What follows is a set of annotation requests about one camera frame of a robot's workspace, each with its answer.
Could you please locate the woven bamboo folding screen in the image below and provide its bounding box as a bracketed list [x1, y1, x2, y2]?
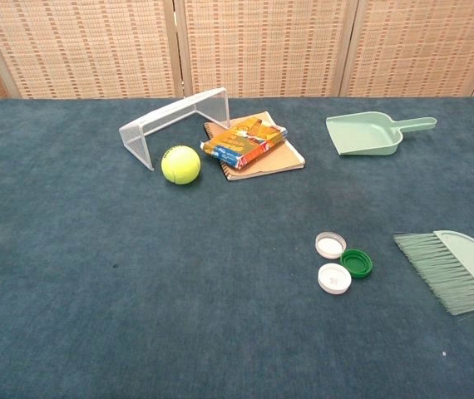
[0, 0, 474, 101]

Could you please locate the white cap with hollow side up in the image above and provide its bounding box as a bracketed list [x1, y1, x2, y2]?
[314, 231, 348, 259]

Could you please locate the white wire mesh shelf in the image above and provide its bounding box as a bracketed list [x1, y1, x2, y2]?
[118, 86, 231, 172]

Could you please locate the yellow tennis ball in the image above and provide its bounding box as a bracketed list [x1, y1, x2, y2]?
[160, 144, 202, 185]

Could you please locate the colourful snack packet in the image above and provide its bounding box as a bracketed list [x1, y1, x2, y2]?
[200, 116, 288, 170]

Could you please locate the green bottle cap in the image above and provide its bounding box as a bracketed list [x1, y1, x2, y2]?
[339, 248, 375, 280]

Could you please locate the brown spiral notebook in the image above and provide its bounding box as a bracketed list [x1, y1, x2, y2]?
[202, 110, 307, 183]

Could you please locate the blue carpet table cover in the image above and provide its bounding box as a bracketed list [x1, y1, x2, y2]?
[0, 97, 474, 399]

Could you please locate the mint green dustpan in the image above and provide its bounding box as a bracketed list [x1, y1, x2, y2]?
[325, 111, 437, 158]

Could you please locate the white bottle cap with print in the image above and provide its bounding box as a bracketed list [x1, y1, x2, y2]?
[317, 262, 353, 296]

